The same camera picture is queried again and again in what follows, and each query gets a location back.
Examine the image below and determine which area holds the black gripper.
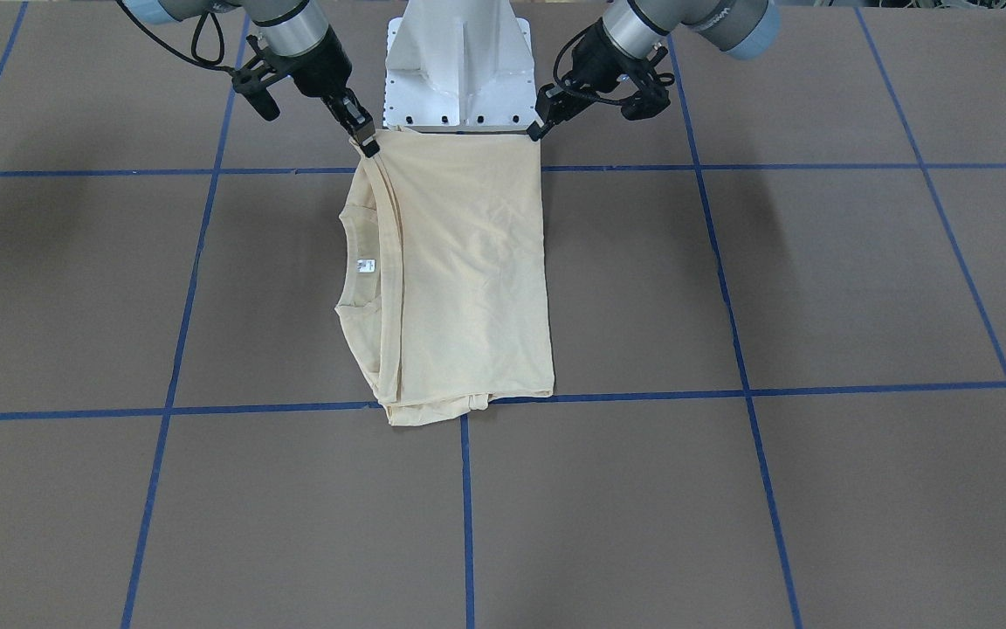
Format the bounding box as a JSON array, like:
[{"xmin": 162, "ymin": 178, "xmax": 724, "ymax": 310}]
[
  {"xmin": 290, "ymin": 31, "xmax": 381, "ymax": 158},
  {"xmin": 527, "ymin": 21, "xmax": 640, "ymax": 142}
]

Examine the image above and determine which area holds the beige long-sleeve printed shirt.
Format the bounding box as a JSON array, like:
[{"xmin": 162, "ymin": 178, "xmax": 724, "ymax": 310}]
[{"xmin": 335, "ymin": 128, "xmax": 555, "ymax": 427}]

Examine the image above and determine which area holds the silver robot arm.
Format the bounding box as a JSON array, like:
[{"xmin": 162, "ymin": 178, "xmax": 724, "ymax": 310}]
[
  {"xmin": 527, "ymin": 1, "xmax": 780, "ymax": 141},
  {"xmin": 117, "ymin": 1, "xmax": 381, "ymax": 158}
]

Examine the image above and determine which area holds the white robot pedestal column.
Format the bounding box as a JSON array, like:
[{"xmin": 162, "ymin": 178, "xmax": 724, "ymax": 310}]
[{"xmin": 382, "ymin": 1, "xmax": 536, "ymax": 133}]

